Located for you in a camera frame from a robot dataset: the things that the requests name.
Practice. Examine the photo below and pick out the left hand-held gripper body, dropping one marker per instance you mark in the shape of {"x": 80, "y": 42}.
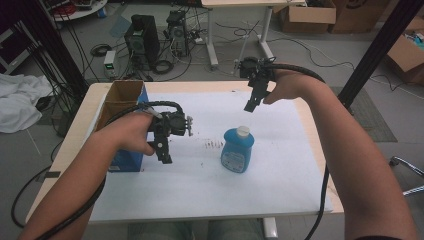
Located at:
{"x": 173, "y": 122}

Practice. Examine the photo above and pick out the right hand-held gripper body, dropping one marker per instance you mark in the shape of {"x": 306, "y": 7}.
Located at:
{"x": 258, "y": 75}

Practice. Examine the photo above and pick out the person's right hand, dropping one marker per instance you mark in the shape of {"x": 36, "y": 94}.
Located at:
{"x": 291, "y": 85}

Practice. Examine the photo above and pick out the person's left hand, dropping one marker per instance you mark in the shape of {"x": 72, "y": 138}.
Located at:
{"x": 128, "y": 133}

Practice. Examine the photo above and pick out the blue bottle with white cap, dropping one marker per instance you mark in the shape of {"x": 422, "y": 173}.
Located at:
{"x": 237, "y": 151}

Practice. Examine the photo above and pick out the white paper sheet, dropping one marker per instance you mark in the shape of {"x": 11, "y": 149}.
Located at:
{"x": 206, "y": 193}

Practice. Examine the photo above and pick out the white-legged desk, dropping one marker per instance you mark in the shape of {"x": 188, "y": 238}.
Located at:
{"x": 233, "y": 3}

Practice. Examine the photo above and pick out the open brown cardboard box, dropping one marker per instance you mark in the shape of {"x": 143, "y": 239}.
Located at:
{"x": 308, "y": 16}

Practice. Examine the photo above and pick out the white power supply unit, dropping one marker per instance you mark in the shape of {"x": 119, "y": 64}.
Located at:
{"x": 109, "y": 63}

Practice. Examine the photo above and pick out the black computer tower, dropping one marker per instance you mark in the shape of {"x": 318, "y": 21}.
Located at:
{"x": 143, "y": 38}

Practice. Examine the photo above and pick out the open computer tower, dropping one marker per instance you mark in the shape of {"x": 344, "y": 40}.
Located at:
{"x": 178, "y": 31}

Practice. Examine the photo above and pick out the large brown cardboard box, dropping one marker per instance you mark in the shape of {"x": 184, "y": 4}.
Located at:
{"x": 358, "y": 15}

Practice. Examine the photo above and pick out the dark floor mat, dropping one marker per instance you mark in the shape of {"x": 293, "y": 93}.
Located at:
{"x": 370, "y": 116}

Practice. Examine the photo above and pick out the black metal stand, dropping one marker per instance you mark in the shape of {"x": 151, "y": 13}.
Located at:
{"x": 55, "y": 46}
{"x": 376, "y": 50}

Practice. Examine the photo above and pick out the white table leg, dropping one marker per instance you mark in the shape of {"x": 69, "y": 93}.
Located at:
{"x": 270, "y": 228}

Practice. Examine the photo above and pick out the round white table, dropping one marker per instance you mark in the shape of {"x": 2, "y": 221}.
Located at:
{"x": 80, "y": 10}

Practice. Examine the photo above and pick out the cardboard box with blue contents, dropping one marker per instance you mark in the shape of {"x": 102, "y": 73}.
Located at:
{"x": 406, "y": 56}

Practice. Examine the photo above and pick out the white cloth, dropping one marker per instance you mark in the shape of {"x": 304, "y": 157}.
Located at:
{"x": 20, "y": 100}

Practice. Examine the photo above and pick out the chrome chair leg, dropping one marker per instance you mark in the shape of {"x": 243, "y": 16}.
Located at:
{"x": 406, "y": 165}

